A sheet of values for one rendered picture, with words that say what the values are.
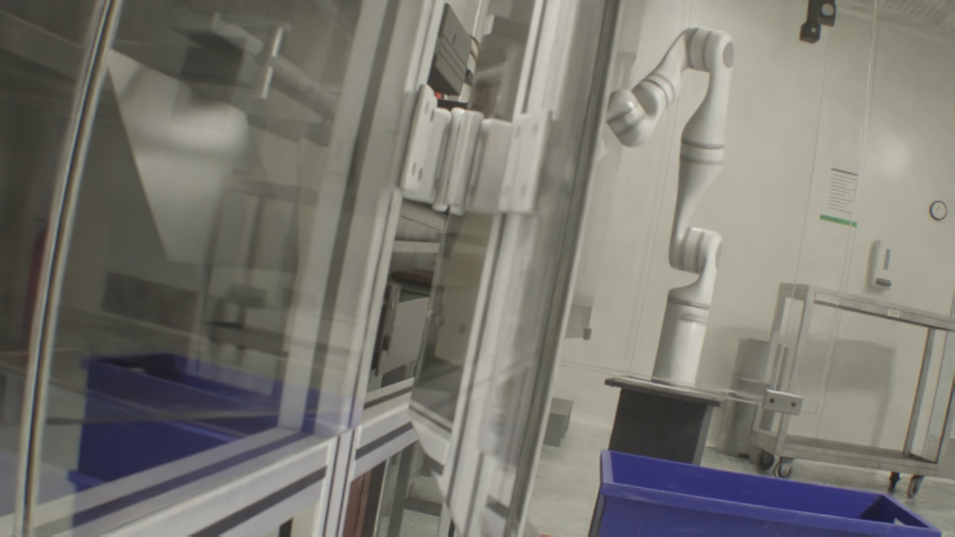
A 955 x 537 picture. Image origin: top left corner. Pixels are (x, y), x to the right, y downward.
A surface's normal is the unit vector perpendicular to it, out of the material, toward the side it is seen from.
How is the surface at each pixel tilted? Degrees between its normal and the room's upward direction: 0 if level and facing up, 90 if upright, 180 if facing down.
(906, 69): 90
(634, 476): 90
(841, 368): 90
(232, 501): 90
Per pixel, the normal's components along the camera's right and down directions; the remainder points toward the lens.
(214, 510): 0.97, 0.19
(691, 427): -0.29, -0.05
